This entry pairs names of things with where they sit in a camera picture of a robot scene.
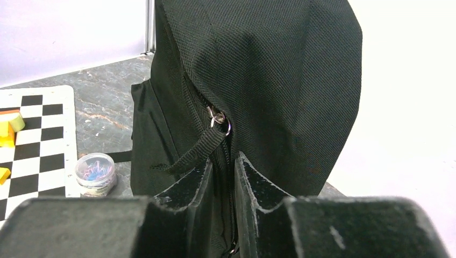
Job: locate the checkered chess board mat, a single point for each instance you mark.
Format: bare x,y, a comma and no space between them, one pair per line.
44,157

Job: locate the orange toy block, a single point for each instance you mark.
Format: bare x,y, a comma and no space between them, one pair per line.
7,131

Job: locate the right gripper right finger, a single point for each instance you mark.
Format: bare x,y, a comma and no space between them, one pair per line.
338,228

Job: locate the clear jar of paperclips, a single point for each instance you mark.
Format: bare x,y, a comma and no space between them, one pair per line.
95,175

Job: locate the black student backpack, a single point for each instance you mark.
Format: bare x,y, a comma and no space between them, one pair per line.
248,104

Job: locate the yellow toy block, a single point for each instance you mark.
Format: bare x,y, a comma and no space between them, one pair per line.
4,174

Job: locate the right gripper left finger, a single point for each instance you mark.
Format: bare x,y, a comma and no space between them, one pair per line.
89,228

